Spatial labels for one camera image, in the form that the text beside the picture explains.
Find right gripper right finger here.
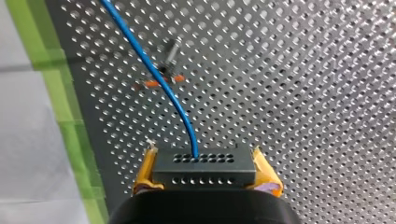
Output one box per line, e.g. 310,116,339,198
245,146,285,199

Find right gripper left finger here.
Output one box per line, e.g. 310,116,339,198
132,147,165,196

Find blue cable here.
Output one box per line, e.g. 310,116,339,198
99,0,258,189

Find metal post with orange clip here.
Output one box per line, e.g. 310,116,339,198
134,36,189,91

